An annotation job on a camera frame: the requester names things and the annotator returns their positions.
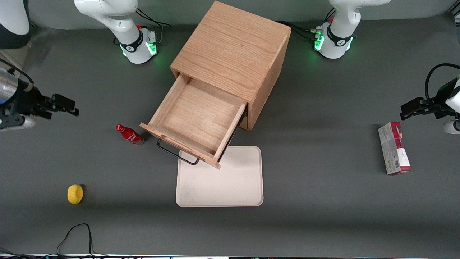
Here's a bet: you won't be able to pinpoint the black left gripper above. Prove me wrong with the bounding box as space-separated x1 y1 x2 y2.
400 77 459 121

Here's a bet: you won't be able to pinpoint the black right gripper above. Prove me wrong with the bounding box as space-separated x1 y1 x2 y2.
3 86 80 119

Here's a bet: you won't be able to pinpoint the wooden drawer cabinet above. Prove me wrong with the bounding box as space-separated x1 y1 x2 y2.
170 1 292 131

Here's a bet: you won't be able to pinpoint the grey and red carton box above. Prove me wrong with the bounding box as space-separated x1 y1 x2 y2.
378 122 412 176

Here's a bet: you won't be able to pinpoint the red cola bottle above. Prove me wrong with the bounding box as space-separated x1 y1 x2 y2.
115 124 144 146

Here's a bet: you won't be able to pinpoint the yellow lemon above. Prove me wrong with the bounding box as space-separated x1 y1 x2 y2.
67 184 84 205

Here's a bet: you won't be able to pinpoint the beige plastic tray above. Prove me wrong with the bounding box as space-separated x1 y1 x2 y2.
176 146 264 208

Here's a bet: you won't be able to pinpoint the black left gripper cable loop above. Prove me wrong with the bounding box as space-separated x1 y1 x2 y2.
425 63 460 105

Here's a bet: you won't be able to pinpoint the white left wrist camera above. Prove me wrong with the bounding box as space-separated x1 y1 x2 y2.
443 119 460 135

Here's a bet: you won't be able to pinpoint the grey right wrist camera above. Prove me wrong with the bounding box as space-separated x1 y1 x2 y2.
0 115 37 132

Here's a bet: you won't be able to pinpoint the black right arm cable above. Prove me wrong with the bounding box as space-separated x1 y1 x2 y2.
0 58 35 86

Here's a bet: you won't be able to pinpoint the black right arm base cables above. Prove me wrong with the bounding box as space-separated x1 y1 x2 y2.
135 5 172 46

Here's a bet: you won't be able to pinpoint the black arm base cables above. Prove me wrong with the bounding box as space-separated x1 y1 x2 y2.
276 7 337 42
135 5 172 46

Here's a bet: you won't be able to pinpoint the black cable at table edge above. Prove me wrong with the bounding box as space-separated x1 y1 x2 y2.
0 223 108 259

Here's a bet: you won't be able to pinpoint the black left arm base cables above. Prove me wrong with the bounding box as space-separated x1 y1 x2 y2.
276 7 337 42

